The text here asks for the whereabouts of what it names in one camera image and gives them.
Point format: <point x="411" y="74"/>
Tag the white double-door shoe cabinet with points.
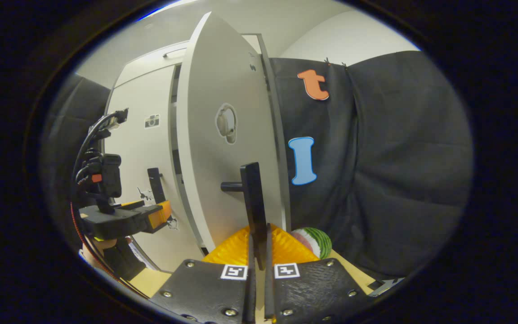
<point x="276" y="135"/>

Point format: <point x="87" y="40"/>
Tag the white cabinet door camera sticker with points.
<point x="137" y="148"/>

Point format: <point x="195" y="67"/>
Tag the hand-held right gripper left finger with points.
<point x="250" y="297"/>

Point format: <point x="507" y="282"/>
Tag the green striped watermelon toy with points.
<point x="319" y="240"/>

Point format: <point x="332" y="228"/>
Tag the white cabinet door headphone sticker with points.
<point x="223" y="81"/>

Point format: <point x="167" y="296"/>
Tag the white cabinet drawer front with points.
<point x="146" y="63"/>

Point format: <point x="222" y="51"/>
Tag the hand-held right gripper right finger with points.
<point x="269" y="297"/>

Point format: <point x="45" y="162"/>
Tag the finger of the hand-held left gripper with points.
<point x="160" y="216"/>

